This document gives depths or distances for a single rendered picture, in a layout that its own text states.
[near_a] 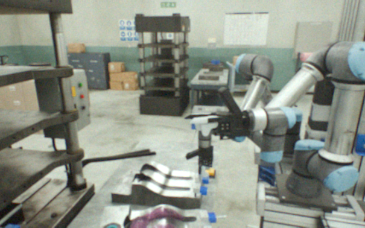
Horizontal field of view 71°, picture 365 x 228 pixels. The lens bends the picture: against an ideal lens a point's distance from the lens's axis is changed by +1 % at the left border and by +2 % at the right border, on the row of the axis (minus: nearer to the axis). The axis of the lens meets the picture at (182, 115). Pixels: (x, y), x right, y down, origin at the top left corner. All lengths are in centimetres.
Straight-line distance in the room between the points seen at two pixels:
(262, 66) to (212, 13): 641
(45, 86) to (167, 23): 377
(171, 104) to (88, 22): 449
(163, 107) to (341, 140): 465
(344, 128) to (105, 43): 804
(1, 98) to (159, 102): 283
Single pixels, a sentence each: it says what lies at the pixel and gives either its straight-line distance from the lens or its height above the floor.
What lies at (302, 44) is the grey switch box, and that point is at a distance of 762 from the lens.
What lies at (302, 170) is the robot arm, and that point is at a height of 115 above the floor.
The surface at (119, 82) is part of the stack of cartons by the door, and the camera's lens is 816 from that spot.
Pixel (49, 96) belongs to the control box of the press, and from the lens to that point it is 174.
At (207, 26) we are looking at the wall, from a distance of 775.
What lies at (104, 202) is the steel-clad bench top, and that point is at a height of 80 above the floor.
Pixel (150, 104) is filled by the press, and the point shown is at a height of 24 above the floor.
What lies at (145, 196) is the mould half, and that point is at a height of 86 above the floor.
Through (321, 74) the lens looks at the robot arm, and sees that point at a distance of 109.
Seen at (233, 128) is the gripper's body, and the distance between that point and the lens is 83.
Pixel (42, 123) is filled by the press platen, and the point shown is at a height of 127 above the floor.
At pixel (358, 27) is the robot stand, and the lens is 131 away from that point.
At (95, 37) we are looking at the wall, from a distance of 879.
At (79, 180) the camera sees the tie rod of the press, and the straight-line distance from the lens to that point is 174.
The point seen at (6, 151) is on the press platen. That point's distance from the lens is 186.
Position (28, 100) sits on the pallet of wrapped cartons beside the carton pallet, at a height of 59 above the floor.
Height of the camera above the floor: 172
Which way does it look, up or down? 18 degrees down
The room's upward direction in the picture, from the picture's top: straight up
